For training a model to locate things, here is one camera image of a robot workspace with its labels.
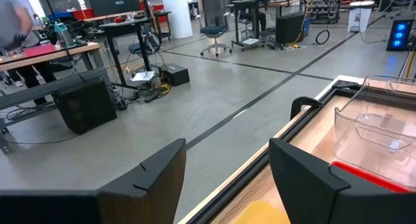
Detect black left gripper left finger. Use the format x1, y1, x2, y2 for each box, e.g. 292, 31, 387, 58
0, 138, 187, 224

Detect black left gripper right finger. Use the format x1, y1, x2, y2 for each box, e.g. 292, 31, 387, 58
268, 138, 416, 224

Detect red plastic basket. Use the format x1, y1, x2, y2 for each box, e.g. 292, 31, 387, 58
330, 161, 413, 194

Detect yellow translucent plastic bin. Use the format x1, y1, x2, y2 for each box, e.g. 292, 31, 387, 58
233, 200, 291, 224

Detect clear plastic bin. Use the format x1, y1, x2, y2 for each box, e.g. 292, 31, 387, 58
333, 75, 416, 189

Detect black computer tower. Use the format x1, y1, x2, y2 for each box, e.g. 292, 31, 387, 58
52, 77, 118, 135
275, 11, 308, 45

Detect white paper sheet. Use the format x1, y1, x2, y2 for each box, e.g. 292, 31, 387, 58
131, 71, 156, 82

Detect black box on floor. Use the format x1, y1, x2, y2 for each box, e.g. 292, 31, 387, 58
162, 62, 190, 87

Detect wooden workbench grey legs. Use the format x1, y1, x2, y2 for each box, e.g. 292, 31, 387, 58
0, 41, 108, 155

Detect red mat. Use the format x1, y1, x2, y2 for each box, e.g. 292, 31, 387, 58
22, 44, 62, 58

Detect dark blue office chair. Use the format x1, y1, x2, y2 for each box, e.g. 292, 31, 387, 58
128, 32, 163, 56

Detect blue-lit computer tower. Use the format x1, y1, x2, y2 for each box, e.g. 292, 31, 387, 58
385, 18, 415, 52

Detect white trash bin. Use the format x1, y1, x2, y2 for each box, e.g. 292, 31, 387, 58
346, 1, 375, 33

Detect parts rack red bins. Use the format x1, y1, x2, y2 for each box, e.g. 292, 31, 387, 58
307, 0, 341, 23

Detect person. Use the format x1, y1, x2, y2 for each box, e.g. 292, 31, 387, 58
0, 0, 59, 105

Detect black desk wooden top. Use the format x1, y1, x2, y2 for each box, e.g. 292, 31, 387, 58
230, 0, 306, 51

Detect black computer monitor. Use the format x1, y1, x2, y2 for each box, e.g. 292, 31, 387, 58
86, 0, 141, 17

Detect grey mesh office chair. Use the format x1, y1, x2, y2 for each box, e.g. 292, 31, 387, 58
200, 0, 233, 58

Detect white round pillar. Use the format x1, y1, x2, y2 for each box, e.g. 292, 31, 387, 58
161, 0, 193, 40

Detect black table edge handle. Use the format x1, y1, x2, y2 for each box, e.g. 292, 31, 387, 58
290, 96, 324, 120

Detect black cable coil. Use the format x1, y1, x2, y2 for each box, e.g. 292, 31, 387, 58
315, 29, 331, 45

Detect teal handled metal grater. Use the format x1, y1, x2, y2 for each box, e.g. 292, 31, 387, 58
53, 21, 77, 49

